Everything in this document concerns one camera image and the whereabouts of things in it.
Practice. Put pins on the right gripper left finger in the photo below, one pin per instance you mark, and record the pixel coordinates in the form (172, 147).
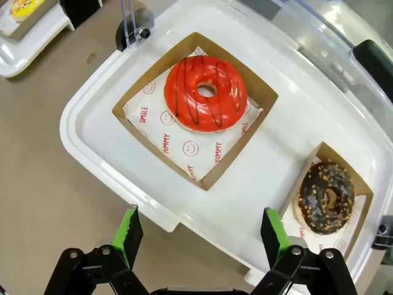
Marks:
(129, 242)

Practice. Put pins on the yellow sprinkled donut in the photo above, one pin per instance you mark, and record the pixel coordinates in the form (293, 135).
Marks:
(23, 7)

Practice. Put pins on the red glazed donut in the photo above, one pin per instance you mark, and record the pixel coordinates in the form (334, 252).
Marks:
(184, 101)
(255, 83)

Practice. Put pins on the white display case tray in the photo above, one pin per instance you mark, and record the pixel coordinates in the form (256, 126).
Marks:
(40, 46)
(239, 184)

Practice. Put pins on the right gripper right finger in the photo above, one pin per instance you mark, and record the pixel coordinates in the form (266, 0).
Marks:
(273, 242)

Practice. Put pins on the yellow glazed donut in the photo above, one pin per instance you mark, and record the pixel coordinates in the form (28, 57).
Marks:
(30, 29)

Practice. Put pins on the chocolate nut donut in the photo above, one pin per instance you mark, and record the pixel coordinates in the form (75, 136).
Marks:
(313, 209)

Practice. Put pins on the black lid hinge knob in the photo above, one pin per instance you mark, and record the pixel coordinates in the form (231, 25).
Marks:
(144, 18)
(382, 229)

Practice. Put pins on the clear display case lid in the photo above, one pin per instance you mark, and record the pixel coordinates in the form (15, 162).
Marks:
(322, 46)

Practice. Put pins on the white printed paper liner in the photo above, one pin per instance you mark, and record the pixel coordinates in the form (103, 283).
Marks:
(172, 144)
(291, 228)
(6, 26)

